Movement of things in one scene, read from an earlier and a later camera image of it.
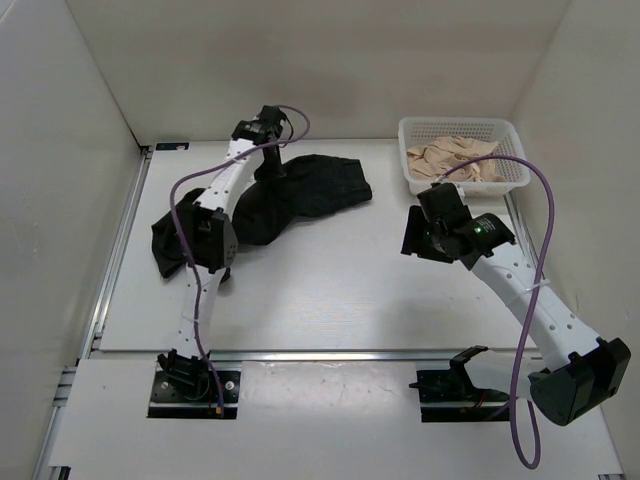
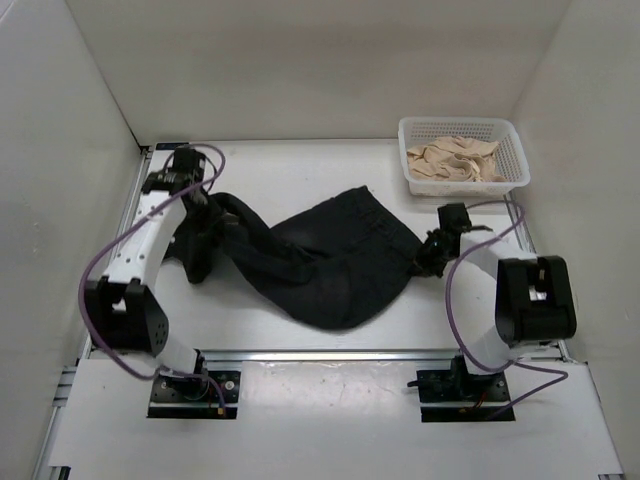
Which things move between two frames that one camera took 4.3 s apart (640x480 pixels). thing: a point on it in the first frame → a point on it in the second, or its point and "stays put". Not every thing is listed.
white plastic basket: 414,131 stays put
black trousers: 310,183 → 335,267
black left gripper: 277,172 → 213,207
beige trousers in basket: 432,160 stays put
